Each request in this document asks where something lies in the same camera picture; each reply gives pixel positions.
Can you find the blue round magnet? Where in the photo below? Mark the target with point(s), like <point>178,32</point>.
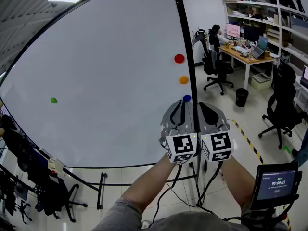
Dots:
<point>186,98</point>

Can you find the pink screen laptop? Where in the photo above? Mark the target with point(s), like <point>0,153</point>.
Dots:
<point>305,77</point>

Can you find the white storage box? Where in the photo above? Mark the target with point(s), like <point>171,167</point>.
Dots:
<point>261,82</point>

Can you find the black display mount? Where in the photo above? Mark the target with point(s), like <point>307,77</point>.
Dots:
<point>264,219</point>

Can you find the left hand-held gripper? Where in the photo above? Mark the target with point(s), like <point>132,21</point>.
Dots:
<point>183,145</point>

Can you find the round smoke detector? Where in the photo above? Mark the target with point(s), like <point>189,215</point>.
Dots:
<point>53,5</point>

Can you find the pink screen monitor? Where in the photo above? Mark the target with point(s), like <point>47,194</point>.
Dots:
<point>233,30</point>

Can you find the person's right forearm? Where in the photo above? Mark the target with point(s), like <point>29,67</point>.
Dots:
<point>238,179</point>

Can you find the wooden office desk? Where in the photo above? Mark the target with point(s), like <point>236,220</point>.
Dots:
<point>247,56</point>

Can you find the black whiteboard eraser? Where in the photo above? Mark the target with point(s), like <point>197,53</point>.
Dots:
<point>45,152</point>

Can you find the green floor tape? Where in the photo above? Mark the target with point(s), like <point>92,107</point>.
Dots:
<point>286,149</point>

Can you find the dark computer monitor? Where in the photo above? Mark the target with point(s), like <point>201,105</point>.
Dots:
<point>251,32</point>

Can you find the black office chair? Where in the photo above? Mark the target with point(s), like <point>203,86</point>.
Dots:
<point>282,100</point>
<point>216,66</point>
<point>55,196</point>

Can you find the white storage shelf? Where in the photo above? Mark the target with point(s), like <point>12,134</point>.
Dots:
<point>264,11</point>

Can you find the green round magnet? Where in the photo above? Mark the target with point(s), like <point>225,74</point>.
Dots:
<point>53,100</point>

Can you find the orange round magnet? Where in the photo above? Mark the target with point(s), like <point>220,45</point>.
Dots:
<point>183,80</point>

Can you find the white side table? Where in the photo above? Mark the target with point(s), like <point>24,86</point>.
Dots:
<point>300,93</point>

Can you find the black whiteboard stand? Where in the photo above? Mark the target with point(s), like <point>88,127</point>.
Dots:
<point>99,194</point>

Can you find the open grey laptop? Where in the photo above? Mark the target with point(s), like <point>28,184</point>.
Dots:
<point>261,46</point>

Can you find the black trash bin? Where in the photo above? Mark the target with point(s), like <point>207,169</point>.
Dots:
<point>241,97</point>

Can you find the beige plastic box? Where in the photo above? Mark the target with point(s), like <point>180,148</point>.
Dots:
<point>55,165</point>

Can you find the white whiteboard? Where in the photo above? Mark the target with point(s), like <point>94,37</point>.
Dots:
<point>96,80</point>

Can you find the person's left forearm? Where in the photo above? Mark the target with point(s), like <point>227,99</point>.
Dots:
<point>149,179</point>

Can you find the black timer display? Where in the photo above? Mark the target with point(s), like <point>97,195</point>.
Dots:
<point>276,183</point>

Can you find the person's grey shirt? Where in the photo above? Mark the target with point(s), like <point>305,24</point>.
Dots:
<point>125,215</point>

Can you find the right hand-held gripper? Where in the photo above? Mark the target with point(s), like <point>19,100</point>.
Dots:
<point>219,145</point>

